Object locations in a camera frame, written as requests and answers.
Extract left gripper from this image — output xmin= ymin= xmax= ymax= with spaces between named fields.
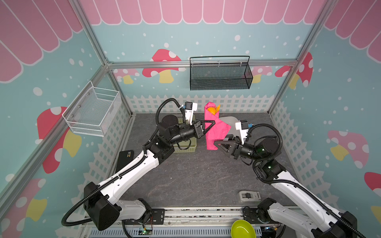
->
xmin=169 ymin=119 xmax=216 ymax=145

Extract pink paper napkin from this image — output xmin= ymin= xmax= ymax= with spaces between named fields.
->
xmin=204 ymin=102 xmax=231 ymax=150

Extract green perforated plastic basket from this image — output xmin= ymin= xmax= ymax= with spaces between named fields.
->
xmin=170 ymin=117 xmax=196 ymax=153

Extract orange spoon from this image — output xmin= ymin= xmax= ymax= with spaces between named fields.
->
xmin=207 ymin=107 xmax=217 ymax=115

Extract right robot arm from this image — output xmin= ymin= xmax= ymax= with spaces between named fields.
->
xmin=214 ymin=124 xmax=363 ymax=238

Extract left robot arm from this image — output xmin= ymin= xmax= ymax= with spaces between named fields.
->
xmin=61 ymin=98 xmax=215 ymax=231

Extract white plastic tub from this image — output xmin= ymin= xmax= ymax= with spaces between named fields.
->
xmin=219 ymin=116 xmax=240 ymax=130

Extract white small device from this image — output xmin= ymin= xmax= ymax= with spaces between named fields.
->
xmin=238 ymin=190 xmax=262 ymax=203

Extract lime green bowl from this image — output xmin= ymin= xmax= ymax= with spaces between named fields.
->
xmin=231 ymin=220 xmax=257 ymax=238

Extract black box with yellow label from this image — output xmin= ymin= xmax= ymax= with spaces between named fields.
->
xmin=115 ymin=150 xmax=135 ymax=172

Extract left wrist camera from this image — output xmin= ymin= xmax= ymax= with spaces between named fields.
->
xmin=183 ymin=102 xmax=198 ymax=125

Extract black wire mesh basket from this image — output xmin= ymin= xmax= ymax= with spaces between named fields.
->
xmin=189 ymin=56 xmax=254 ymax=91

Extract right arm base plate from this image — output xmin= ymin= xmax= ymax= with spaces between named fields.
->
xmin=242 ymin=206 xmax=269 ymax=224

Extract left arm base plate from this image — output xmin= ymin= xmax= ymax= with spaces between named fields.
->
xmin=125 ymin=209 xmax=165 ymax=225

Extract white wire mesh basket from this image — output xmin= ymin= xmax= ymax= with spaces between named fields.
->
xmin=62 ymin=81 xmax=122 ymax=137

